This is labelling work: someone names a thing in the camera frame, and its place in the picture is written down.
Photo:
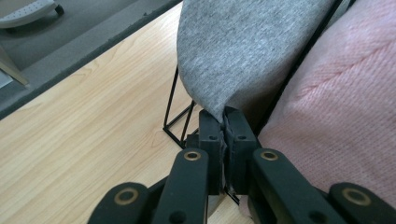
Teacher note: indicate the grey knit hat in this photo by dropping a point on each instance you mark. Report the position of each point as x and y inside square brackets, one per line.
[243, 53]

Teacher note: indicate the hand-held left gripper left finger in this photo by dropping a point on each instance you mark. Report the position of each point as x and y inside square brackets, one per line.
[214, 146]

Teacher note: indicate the pink knit hat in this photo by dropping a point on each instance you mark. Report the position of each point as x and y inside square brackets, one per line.
[342, 109]

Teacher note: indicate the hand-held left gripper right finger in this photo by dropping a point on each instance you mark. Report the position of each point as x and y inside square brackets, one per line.
[241, 146]

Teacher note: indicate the office chair base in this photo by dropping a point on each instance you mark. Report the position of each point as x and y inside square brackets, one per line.
[28, 12]

